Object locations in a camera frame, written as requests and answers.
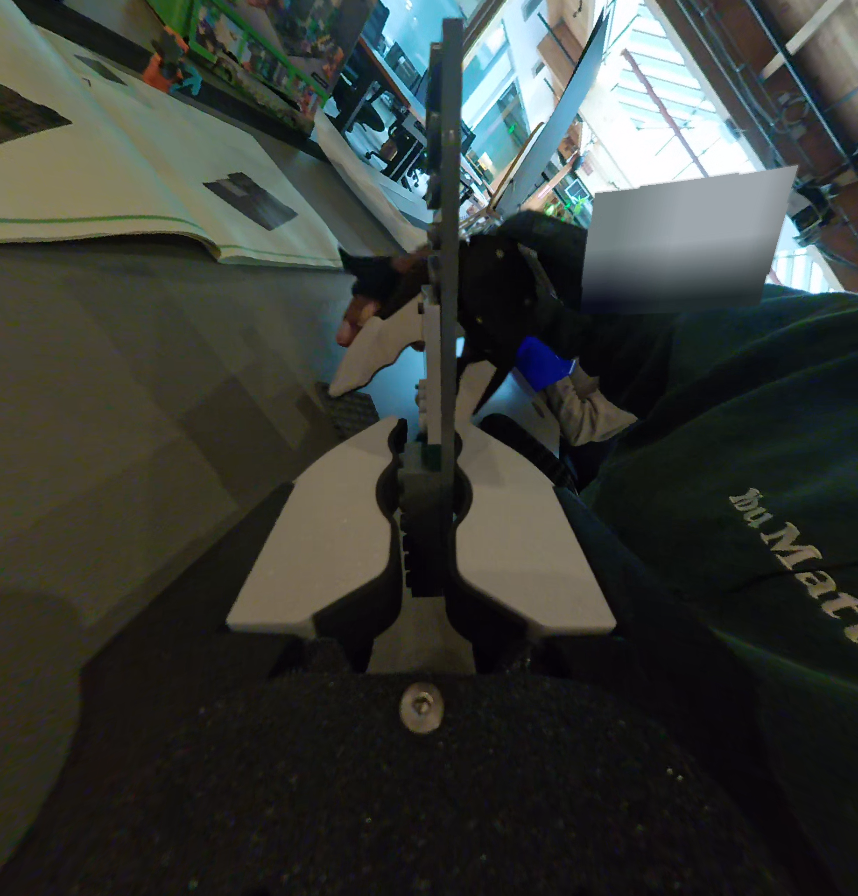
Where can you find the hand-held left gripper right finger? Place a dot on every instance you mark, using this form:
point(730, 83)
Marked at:
point(534, 560)

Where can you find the blue plastic bin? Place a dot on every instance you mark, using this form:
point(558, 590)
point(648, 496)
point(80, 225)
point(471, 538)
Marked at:
point(541, 364)

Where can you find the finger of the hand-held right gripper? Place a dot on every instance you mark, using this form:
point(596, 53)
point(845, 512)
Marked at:
point(478, 385)
point(380, 343)

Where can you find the grey toy brick plate assembly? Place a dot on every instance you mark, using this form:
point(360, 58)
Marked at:
point(446, 210)

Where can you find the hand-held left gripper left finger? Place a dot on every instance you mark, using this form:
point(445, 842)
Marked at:
point(324, 553)

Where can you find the instruction booklet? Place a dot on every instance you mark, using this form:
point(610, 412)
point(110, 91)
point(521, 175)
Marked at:
point(121, 175)

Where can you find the person's right hand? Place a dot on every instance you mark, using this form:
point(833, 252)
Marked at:
point(355, 318)

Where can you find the black office chair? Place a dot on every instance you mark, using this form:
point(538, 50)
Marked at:
point(394, 147)

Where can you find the crumpled grey paper bag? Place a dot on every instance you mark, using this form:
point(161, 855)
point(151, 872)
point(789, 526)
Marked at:
point(586, 413)

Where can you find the orange toy minifigure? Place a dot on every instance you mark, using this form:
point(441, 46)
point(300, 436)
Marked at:
point(166, 63)

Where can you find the person's right forearm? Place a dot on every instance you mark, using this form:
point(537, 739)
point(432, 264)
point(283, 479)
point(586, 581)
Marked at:
point(632, 350)

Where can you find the dark green sweatshirt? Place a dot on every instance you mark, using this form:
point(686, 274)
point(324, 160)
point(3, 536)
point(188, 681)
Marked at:
point(751, 560)

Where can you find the green toy set box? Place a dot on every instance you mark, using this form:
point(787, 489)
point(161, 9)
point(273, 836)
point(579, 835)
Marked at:
point(282, 42)

